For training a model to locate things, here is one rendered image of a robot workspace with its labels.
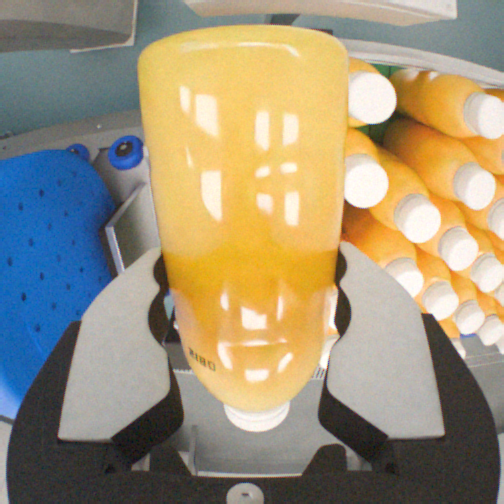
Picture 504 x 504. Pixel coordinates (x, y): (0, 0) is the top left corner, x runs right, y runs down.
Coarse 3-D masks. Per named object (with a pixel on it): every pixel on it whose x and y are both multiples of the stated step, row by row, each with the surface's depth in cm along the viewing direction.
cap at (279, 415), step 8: (288, 408) 17; (232, 416) 16; (240, 416) 16; (248, 416) 16; (264, 416) 16; (272, 416) 16; (280, 416) 16; (240, 424) 16; (248, 424) 16; (256, 424) 16; (264, 424) 16; (272, 424) 16
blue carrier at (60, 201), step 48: (0, 192) 18; (48, 192) 24; (96, 192) 34; (0, 240) 18; (48, 240) 24; (96, 240) 34; (0, 288) 18; (48, 288) 24; (96, 288) 33; (0, 336) 17; (48, 336) 23; (0, 384) 16
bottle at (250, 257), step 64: (192, 64) 7; (256, 64) 6; (320, 64) 7; (192, 128) 7; (256, 128) 7; (320, 128) 8; (192, 192) 8; (256, 192) 8; (320, 192) 9; (192, 256) 9; (256, 256) 9; (320, 256) 10; (192, 320) 11; (256, 320) 10; (320, 320) 12; (256, 384) 12
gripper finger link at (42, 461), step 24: (72, 336) 8; (48, 360) 7; (48, 384) 6; (24, 408) 5; (48, 408) 6; (24, 432) 5; (48, 432) 5; (24, 456) 4; (48, 456) 5; (72, 456) 5; (96, 456) 5; (120, 456) 6; (24, 480) 4; (48, 480) 4; (72, 480) 4
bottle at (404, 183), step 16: (384, 160) 31; (400, 160) 32; (400, 176) 28; (416, 176) 28; (400, 192) 27; (416, 192) 27; (368, 208) 32; (384, 208) 29; (400, 208) 27; (384, 224) 31
